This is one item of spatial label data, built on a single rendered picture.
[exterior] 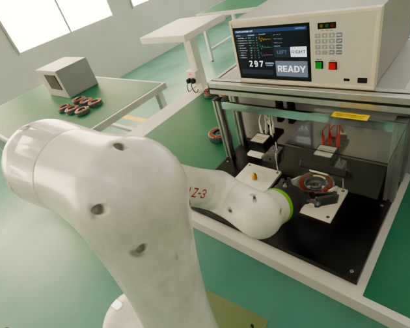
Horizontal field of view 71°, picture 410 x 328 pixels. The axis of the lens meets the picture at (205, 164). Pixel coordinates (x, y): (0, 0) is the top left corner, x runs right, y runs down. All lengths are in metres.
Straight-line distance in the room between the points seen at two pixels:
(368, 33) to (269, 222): 0.52
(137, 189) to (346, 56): 0.74
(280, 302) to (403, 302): 0.90
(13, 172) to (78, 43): 5.23
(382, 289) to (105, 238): 0.75
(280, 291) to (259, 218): 1.12
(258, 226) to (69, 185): 0.45
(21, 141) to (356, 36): 0.76
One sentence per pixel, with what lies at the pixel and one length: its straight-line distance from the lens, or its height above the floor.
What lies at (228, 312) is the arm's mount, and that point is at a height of 0.75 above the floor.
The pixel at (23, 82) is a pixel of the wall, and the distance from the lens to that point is 5.27.
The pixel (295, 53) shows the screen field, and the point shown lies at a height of 1.21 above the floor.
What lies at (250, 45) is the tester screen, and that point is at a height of 1.24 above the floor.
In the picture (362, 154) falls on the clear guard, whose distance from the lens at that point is 0.76.
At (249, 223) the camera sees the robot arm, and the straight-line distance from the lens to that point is 0.65.
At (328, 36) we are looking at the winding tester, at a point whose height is 1.26.
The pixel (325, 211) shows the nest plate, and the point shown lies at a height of 0.78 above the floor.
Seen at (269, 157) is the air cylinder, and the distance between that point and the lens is 1.20.
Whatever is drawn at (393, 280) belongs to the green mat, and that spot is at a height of 0.75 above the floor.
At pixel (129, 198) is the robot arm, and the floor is 1.37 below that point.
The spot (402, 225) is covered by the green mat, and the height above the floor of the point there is 0.75.
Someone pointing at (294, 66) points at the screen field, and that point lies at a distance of 0.96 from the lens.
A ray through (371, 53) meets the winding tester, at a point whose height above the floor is 1.21.
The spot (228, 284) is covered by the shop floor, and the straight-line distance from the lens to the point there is 1.79.
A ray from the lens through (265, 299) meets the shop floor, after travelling 1.72.
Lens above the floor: 1.52
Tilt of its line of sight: 36 degrees down
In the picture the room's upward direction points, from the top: 18 degrees counter-clockwise
